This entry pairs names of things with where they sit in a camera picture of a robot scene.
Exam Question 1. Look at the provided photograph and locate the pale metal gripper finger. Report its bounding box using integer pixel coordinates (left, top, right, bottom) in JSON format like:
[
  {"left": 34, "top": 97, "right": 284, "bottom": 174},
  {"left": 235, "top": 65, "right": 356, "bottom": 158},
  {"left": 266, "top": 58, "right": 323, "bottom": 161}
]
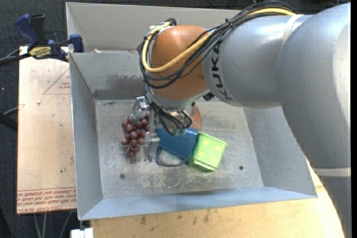
[
  {"left": 143, "top": 132, "right": 162, "bottom": 164},
  {"left": 133, "top": 96, "right": 151, "bottom": 121}
]

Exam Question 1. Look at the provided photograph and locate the dark red grape bunch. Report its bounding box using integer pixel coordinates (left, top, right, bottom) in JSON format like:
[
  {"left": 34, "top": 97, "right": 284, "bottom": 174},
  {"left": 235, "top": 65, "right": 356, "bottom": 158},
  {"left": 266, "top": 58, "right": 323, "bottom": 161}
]
[{"left": 120, "top": 112, "right": 152, "bottom": 159}]

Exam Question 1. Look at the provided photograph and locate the blue cup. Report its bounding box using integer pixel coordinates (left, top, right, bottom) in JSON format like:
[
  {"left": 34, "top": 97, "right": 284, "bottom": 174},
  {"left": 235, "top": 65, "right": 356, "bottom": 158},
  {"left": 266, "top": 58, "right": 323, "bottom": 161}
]
[{"left": 155, "top": 127, "right": 199, "bottom": 168}]

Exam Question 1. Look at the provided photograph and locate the grey metal bin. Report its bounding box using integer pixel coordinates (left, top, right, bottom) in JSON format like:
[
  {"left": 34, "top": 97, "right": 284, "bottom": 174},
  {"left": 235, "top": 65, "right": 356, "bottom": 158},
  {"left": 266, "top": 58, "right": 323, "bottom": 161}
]
[{"left": 65, "top": 2, "right": 318, "bottom": 221}]

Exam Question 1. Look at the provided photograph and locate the green dice block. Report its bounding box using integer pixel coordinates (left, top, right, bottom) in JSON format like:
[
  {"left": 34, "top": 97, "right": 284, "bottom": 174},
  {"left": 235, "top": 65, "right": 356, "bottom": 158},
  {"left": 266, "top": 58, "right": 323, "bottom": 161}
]
[{"left": 186, "top": 132, "right": 228, "bottom": 173}]

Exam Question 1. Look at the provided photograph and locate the brown cardboard board, red print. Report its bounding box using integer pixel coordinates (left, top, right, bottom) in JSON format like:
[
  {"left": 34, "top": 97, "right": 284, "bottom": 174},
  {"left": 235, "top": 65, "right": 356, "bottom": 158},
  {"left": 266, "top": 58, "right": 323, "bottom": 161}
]
[{"left": 16, "top": 46, "right": 78, "bottom": 215}]

